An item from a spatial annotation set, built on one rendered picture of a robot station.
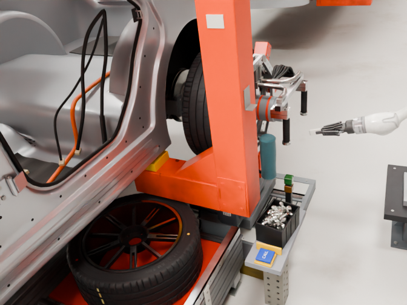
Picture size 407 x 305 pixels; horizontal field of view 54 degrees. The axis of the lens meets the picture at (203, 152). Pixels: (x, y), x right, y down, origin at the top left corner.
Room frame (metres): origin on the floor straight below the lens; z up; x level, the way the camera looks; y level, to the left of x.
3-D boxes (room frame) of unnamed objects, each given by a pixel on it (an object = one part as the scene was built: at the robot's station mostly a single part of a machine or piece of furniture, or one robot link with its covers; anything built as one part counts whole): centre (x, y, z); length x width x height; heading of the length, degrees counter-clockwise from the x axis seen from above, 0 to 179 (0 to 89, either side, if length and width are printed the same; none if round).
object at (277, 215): (1.42, -0.31, 0.51); 0.20 x 0.14 x 0.13; 141
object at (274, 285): (1.38, -0.28, 0.21); 0.10 x 0.10 x 0.42; 59
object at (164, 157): (1.84, 0.29, 0.71); 0.14 x 0.14 x 0.05; 59
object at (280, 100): (1.86, -0.37, 1.03); 0.19 x 0.18 x 0.11; 59
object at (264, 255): (1.26, -0.21, 0.47); 0.07 x 0.07 x 0.02; 59
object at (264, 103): (1.97, -0.38, 0.85); 0.21 x 0.14 x 0.14; 59
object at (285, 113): (1.75, -0.41, 0.93); 0.09 x 0.05 x 0.05; 59
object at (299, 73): (2.03, -0.47, 1.03); 0.19 x 0.18 x 0.11; 59
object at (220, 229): (1.89, -0.01, 0.26); 0.42 x 0.18 x 0.35; 59
